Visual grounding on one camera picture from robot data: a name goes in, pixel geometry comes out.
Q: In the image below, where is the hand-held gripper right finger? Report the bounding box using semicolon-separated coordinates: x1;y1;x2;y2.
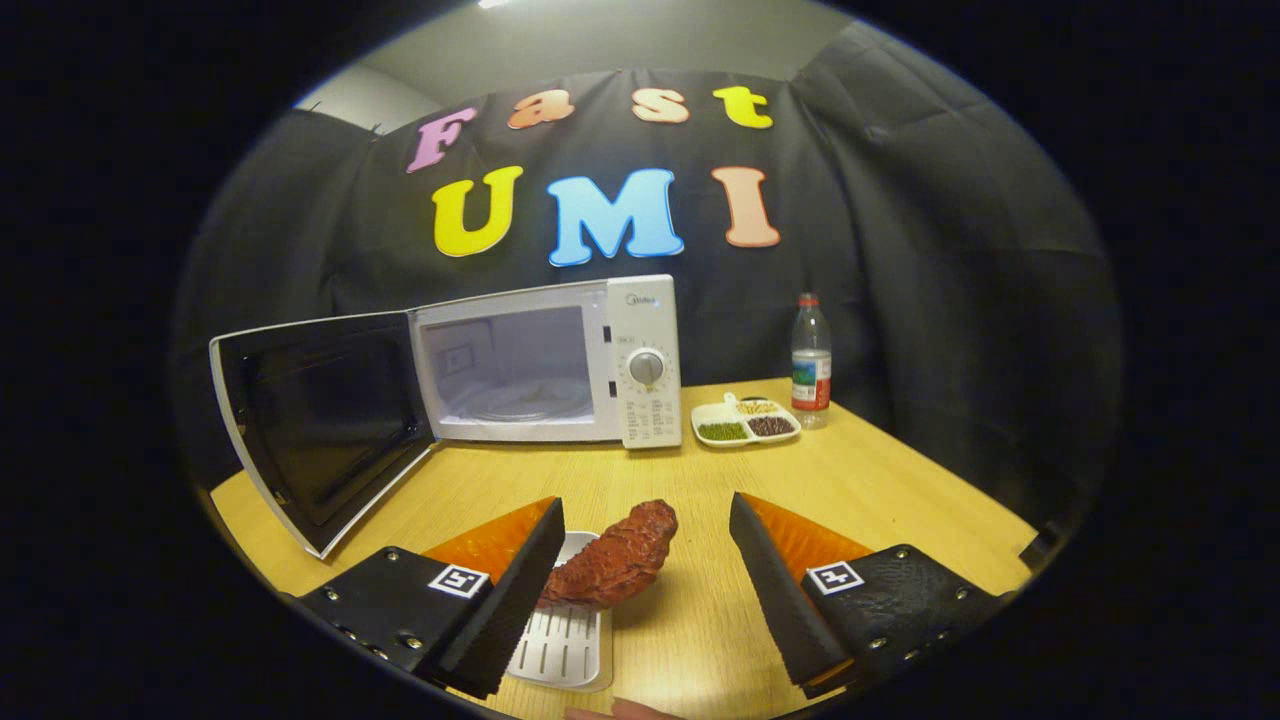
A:
728;491;1016;699

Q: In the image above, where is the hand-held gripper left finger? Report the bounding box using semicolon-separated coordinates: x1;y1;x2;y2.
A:
298;496;567;701

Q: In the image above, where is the red-brown roasted meat piece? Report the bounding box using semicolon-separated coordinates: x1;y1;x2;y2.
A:
540;499;679;611

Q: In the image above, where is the white toaster oven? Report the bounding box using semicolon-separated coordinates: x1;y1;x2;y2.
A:
208;274;684;559

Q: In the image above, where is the small white ridged tray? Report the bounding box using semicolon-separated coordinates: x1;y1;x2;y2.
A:
505;530;614;693

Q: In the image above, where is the white divided bean plate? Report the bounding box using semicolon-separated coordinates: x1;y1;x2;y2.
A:
690;393;802;448

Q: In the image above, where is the clear plastic water bottle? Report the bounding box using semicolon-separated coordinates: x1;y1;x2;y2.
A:
790;292;833;429

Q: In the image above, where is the black backdrop cloth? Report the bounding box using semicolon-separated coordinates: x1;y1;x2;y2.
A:
170;20;1126;561

